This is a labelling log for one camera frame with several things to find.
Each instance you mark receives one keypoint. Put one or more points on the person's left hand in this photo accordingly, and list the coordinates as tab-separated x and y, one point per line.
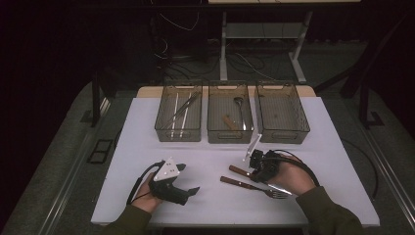
145	200

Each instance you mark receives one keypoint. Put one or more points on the black metal stand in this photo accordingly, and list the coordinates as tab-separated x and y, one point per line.
95	98
363	104

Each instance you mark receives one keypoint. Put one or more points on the white-legged desk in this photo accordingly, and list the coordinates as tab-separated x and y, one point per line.
223	49

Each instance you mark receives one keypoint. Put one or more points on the brown transparent plastic bin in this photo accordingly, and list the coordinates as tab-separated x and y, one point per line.
280	114
221	107
166	107

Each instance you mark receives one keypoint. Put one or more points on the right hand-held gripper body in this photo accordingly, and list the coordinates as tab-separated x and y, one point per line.
266	163

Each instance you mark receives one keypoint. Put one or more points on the metal chopstick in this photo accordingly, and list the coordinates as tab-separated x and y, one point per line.
182	109
186	107

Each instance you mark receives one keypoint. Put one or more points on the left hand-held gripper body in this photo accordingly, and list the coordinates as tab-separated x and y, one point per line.
168	192

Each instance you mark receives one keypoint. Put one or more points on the metal spoon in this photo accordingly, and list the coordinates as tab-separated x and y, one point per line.
238	100

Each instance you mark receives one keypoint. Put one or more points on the person's right hand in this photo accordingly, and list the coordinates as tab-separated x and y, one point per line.
293	176

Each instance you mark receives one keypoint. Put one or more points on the black floor socket frame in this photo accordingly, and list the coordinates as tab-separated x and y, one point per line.
94	157

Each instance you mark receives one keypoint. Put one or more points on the metal floor rail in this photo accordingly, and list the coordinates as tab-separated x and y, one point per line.
78	163
388	169

